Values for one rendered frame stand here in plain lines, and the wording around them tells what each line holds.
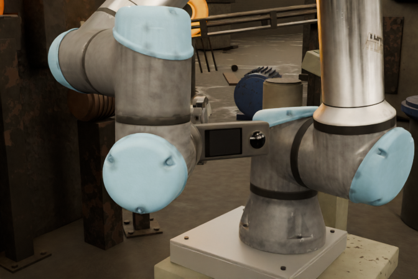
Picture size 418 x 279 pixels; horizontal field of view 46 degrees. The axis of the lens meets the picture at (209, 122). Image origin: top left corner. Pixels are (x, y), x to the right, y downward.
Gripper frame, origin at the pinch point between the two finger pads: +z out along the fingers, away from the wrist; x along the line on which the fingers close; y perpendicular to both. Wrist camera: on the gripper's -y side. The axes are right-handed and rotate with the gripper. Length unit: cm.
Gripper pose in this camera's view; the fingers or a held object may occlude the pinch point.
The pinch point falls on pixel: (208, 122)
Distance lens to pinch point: 78.4
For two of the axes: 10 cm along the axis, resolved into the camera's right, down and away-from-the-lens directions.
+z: 1.2, -1.5, 9.8
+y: -9.9, 0.0, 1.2
